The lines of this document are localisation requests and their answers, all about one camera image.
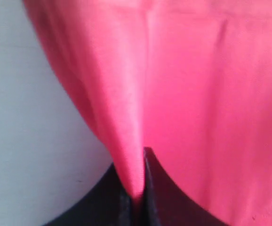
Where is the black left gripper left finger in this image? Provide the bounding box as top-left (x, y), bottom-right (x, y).
top-left (46, 165), bottom-right (135, 226)

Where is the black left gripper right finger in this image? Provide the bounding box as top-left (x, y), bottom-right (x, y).
top-left (142, 147), bottom-right (226, 226)

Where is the red scalloped table cloth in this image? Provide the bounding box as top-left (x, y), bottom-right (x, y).
top-left (24, 0), bottom-right (272, 226)

